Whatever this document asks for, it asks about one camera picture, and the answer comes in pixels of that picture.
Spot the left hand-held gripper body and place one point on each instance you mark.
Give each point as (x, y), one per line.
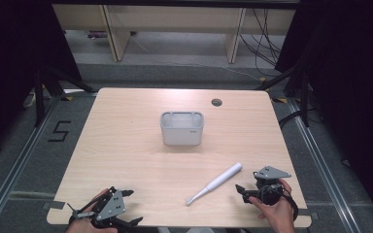
(111, 205)

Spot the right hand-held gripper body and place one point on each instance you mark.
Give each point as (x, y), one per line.
(269, 186)

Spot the white electric toothbrush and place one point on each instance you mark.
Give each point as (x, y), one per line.
(220, 181)

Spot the grey plastic container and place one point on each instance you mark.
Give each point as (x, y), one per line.
(182, 129)

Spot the person's right hand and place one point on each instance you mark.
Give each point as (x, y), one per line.
(278, 217)

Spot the person's left hand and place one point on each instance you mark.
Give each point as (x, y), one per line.
(84, 226)

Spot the yellow black floor tape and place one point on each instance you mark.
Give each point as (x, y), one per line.
(280, 100)

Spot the black metal stand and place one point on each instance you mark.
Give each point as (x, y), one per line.
(40, 97)
(304, 97)

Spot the black curtain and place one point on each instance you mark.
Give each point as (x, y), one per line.
(353, 81)
(13, 48)

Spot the grey floor rail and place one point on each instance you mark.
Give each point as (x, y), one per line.
(323, 168)
(19, 161)

